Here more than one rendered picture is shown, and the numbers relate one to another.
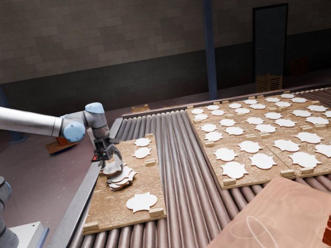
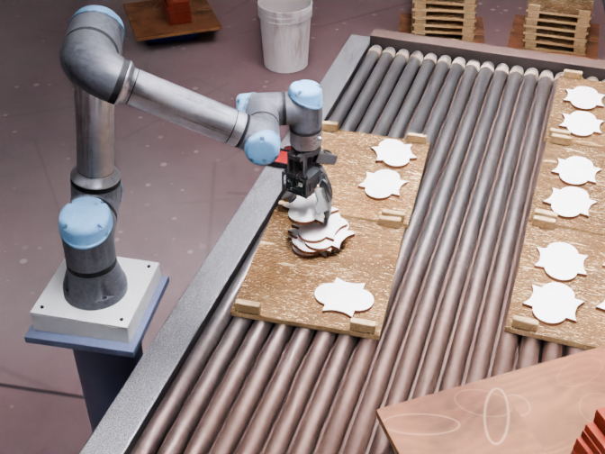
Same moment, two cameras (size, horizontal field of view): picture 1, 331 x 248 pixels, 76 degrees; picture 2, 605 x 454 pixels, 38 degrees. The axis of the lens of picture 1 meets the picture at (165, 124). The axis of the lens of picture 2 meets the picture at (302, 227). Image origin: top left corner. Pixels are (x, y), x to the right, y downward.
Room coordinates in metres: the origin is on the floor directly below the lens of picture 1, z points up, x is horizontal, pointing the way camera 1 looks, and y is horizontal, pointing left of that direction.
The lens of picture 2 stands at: (-0.68, -0.20, 2.33)
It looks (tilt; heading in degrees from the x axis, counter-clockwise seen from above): 38 degrees down; 18
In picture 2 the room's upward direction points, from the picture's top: straight up
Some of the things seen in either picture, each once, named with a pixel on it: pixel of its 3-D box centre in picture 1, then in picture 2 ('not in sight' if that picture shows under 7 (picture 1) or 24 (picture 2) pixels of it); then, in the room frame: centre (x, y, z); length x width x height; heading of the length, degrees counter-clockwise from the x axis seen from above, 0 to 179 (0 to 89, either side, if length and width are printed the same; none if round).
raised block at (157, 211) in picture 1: (156, 212); (363, 325); (0.69, 0.10, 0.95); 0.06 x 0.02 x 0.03; 94
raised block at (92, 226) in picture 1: (91, 226); (248, 306); (0.67, 0.36, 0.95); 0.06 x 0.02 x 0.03; 94
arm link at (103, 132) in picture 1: (101, 130); (306, 137); (0.95, 0.31, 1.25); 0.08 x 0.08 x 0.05
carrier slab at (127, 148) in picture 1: (131, 153); (357, 174); (1.29, 0.26, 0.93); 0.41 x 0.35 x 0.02; 3
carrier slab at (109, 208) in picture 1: (127, 192); (322, 267); (0.87, 0.24, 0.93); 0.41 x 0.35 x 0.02; 4
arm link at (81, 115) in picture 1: (74, 122); (261, 113); (0.90, 0.40, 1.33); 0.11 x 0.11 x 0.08; 21
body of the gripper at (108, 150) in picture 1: (104, 146); (303, 167); (0.94, 0.31, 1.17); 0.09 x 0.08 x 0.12; 164
